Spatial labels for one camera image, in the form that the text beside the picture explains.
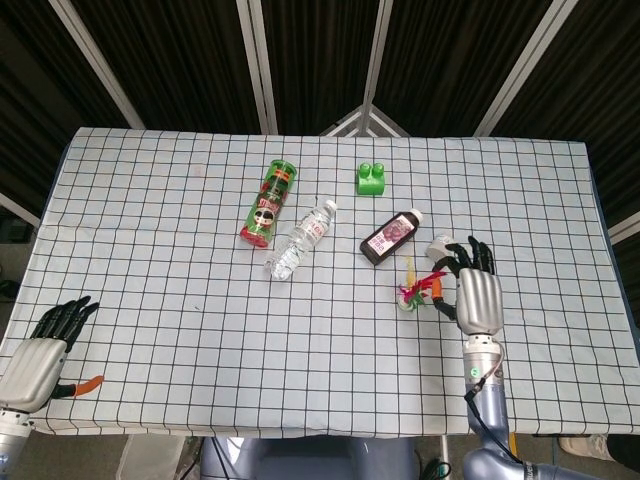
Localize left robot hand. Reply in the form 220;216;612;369
0;294;106;414

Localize white plastic bin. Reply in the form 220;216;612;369
117;433;185;480

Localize checked white tablecloth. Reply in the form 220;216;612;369
0;126;640;440

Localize green toy building block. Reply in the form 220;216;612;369
355;161;389;197

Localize blue-grey robot torso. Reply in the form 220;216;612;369
199;436;416;480

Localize white triangular frame brace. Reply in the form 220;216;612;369
319;103;411;137

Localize small white round jar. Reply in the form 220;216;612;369
425;233;455;262

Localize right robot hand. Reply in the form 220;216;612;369
430;235;504;336

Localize clear plastic water bottle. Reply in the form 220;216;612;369
263;199;338;281

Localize beige shoe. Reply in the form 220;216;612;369
558;432;610;464

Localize black pleated curtain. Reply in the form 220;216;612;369
0;0;640;301

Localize dark grape juice bottle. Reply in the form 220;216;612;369
359;209;425;268

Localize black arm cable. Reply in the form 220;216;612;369
463;344;524;464

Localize white metal frame post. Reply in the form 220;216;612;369
473;0;565;137
48;0;147;130
358;0;394;136
236;0;279;135

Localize green Pringles can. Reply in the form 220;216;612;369
239;158;298;250

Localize colourful feather shuttlecock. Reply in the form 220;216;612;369
397;255;449;314

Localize white metal frame rail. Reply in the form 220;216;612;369
607;212;640;246
0;191;41;229

